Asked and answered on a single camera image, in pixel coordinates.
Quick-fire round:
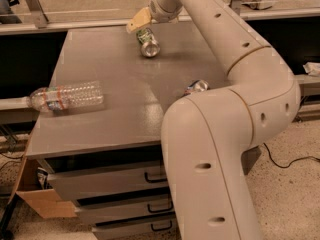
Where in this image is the cardboard box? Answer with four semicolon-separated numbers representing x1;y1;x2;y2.
13;139;76;219

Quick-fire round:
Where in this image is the blue silver crushed can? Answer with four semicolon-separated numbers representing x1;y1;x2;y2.
184;80;210;96

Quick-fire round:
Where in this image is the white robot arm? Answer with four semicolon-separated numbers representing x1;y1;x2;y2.
127;0;300;240

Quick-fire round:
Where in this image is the middle grey drawer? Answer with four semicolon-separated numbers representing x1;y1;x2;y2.
75;196;174;224

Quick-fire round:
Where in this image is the grey drawer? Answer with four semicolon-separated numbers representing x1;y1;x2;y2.
48;161;168;201
75;196;174;224
92;217;177;240

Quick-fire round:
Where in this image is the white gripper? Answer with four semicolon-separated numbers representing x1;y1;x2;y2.
126;0;182;34

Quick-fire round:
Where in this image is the bottom grey drawer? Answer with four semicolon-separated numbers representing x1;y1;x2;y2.
92;217;177;240

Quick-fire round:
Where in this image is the green soda can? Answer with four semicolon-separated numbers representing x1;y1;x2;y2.
136;28;160;58

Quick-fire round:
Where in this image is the crumpled white paper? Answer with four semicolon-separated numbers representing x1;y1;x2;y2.
303;62;320;77

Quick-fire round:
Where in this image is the black floor cable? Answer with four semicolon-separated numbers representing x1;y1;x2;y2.
263;142;320;169

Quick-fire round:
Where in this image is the left metal railing post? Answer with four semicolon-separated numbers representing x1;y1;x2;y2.
25;0;48;29

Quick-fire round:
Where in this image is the top grey drawer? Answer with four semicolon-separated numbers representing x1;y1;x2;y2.
48;161;168;201

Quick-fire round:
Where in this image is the clear plastic water bottle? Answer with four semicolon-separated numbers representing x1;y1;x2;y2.
26;81;104;112

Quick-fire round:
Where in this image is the grey drawer cabinet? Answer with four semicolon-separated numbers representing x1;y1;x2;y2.
27;23;228;238

